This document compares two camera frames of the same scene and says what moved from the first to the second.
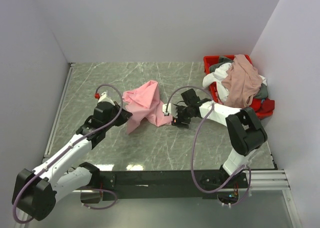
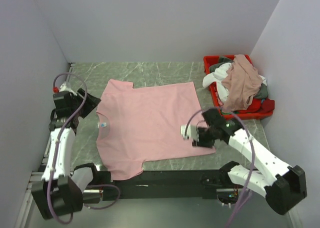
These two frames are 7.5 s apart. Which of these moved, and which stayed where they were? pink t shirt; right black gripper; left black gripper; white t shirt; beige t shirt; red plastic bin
Moved: left black gripper; pink t shirt; right black gripper
Stayed: red plastic bin; white t shirt; beige t shirt
